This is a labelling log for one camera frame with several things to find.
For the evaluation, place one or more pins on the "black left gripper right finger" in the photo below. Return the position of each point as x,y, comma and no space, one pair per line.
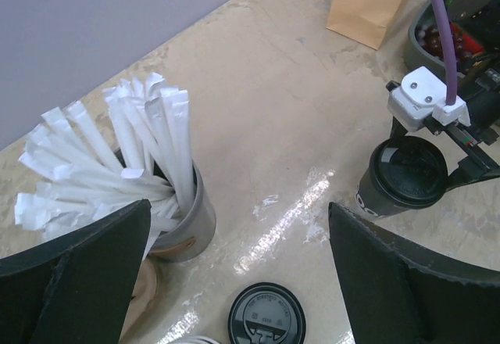
397,291

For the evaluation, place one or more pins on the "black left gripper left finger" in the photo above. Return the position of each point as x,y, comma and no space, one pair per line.
75,288

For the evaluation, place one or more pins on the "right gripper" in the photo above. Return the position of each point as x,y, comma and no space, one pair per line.
481,94

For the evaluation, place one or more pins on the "black plastic cup lid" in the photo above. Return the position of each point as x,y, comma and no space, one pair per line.
410,171

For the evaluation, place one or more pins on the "cardboard cup carrier top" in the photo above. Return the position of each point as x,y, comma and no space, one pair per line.
143,294

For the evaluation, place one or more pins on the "black paper coffee cup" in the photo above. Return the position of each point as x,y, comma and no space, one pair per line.
373,196

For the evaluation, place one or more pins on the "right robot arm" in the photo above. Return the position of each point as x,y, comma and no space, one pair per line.
480,20

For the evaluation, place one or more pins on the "brown paper takeout bag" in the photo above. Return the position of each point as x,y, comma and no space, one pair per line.
364,21

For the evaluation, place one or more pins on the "grey fruit tray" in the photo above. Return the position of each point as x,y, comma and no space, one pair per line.
415,56

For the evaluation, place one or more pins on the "dark red grapes bunch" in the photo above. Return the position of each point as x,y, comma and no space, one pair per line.
429,39

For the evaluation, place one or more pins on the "grey straw holder cup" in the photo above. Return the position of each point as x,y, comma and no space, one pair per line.
176,237

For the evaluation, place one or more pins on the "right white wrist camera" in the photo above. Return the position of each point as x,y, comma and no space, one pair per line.
422,94

